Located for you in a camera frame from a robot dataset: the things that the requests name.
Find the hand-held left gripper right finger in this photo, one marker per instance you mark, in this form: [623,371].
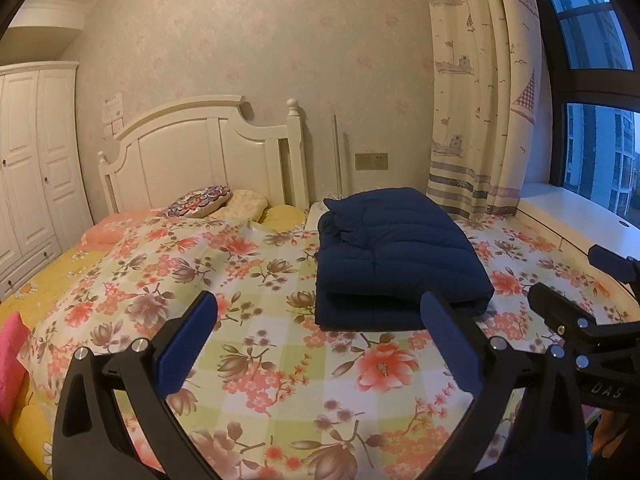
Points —
[450,340]

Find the white bed headboard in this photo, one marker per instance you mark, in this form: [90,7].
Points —
[200,155]

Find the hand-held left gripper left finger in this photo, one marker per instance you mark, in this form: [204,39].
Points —
[192,332]

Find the dark framed window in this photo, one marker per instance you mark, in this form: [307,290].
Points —
[600,150]

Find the embroidered patterned pillow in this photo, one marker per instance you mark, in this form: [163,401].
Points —
[200,200]

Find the yellow pillow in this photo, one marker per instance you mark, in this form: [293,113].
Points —
[282,215]

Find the white wardrobe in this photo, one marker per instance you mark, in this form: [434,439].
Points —
[30,185]

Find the yellow bedsheet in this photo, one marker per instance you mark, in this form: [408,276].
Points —
[45,285]

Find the cream pillow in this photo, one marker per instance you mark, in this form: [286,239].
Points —
[247,202]

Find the bronze wall socket panel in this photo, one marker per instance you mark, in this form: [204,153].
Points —
[371,161]

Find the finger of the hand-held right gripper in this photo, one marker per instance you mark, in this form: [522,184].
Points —
[612,262]
[555,307]

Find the navy puffer jacket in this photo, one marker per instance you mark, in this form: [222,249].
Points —
[400,250]

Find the bed with floral sheet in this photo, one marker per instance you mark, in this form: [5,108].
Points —
[280,350]

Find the paper wall notice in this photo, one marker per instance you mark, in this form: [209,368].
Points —
[113,106]

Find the white windowsill desk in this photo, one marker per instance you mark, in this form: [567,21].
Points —
[575,210]

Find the sailboat print curtain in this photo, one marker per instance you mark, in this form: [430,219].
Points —
[465,85]

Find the pink cloth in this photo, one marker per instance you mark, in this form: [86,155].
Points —
[12,360]

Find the white wall switch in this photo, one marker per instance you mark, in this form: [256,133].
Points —
[114,128]

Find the person's right hand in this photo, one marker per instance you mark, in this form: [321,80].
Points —
[607,435]

